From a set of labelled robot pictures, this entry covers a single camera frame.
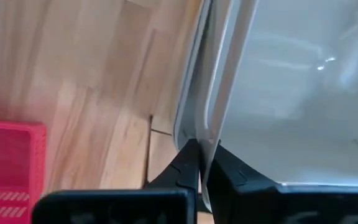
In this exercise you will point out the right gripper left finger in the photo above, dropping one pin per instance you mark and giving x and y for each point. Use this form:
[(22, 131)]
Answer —
[(179, 177)]

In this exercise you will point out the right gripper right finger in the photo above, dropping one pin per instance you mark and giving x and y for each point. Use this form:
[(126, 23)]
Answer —
[(244, 199)]

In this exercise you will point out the grey plastic basket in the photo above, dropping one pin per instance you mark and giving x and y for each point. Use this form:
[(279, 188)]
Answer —
[(291, 93)]

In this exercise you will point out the red plastic mesh basket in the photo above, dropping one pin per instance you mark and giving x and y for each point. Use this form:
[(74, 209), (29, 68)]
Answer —
[(5, 155)]

